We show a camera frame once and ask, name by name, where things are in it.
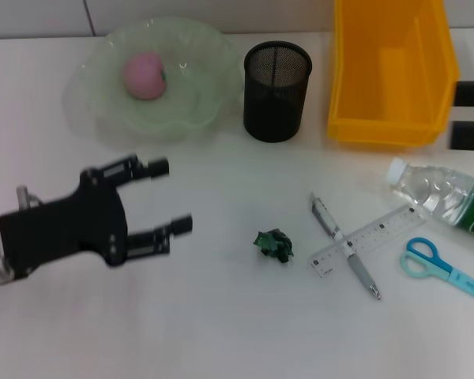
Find pink peach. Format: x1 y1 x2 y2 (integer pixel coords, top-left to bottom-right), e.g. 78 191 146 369
122 52 168 101

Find black mesh pen holder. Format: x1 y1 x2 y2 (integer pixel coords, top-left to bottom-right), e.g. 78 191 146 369
243 41 314 144

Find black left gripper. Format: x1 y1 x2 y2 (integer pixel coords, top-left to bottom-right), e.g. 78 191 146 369
0 154 194 282

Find transparent plastic ruler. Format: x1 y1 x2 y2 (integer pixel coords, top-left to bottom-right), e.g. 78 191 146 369
309 205 427 280

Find blue scissors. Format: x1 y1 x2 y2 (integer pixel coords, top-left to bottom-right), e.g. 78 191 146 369
399 236 474 306

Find clear green-label water bottle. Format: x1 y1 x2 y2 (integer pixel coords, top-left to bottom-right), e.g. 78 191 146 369
386 157 474 242

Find silver white pen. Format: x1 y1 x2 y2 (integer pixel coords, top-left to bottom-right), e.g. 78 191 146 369
309 192 382 302

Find green glass fruit plate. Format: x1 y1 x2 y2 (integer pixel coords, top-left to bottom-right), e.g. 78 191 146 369
65 15 244 145

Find yellow plastic bin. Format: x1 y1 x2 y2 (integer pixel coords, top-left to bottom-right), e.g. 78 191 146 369
326 0 461 148

